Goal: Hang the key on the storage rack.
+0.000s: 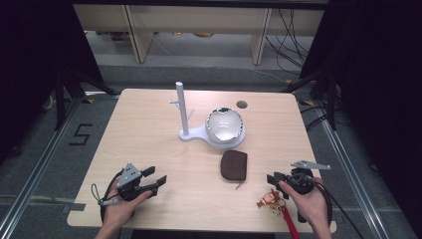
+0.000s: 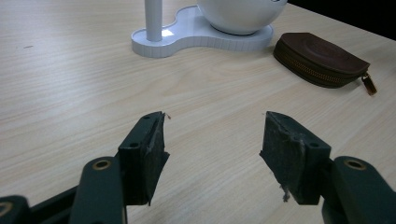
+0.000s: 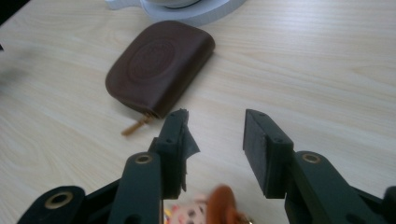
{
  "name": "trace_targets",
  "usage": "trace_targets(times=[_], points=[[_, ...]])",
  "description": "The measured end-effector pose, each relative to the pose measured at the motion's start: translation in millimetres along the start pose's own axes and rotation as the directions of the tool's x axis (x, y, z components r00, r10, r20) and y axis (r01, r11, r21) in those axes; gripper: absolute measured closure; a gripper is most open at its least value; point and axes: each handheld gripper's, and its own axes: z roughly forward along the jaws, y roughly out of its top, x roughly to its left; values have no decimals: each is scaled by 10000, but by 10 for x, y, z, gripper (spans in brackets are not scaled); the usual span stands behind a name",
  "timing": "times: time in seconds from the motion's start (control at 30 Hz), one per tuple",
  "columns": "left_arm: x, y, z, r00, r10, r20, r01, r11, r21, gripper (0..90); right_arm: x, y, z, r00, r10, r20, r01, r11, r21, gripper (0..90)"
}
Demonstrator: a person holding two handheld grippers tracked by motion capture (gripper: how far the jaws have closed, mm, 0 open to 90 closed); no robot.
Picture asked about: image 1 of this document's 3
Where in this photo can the white bowl with patterned rim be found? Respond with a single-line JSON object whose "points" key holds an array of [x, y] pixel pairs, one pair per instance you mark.
{"points": [[223, 126]]}

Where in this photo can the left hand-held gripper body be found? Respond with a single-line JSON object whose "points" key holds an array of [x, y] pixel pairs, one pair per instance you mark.
{"points": [[127, 179]]}

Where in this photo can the dark curtain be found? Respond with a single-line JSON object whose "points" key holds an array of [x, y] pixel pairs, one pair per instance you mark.
{"points": [[381, 83], [30, 66]]}

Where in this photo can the black metal tripod stand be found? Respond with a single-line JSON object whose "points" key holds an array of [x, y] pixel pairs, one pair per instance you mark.
{"points": [[331, 99], [60, 99]]}

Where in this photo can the dark round table grommet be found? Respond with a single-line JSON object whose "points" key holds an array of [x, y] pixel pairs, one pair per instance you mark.
{"points": [[242, 104]]}

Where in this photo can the brown zipper coin pouch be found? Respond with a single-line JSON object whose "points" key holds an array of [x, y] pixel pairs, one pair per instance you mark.
{"points": [[234, 166]]}

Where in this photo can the aluminium floor rail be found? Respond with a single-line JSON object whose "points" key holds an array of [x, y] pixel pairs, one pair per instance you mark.
{"points": [[40, 162], [351, 182]]}

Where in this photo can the white hook stand with pole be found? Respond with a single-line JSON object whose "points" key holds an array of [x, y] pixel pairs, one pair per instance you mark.
{"points": [[182, 109]]}

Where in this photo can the grey tape strip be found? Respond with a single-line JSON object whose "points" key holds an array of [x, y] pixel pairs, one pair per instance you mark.
{"points": [[74, 207]]}

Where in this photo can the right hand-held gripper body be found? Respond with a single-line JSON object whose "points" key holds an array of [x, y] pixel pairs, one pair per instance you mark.
{"points": [[300, 181]]}

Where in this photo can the person's left hand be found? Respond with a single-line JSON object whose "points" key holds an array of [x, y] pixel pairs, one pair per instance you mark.
{"points": [[117, 212]]}

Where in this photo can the light wooden desk frame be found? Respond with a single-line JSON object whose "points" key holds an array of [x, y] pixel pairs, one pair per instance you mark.
{"points": [[142, 40]]}

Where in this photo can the person's right hand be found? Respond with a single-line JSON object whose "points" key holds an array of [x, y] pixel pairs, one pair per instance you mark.
{"points": [[310, 207]]}

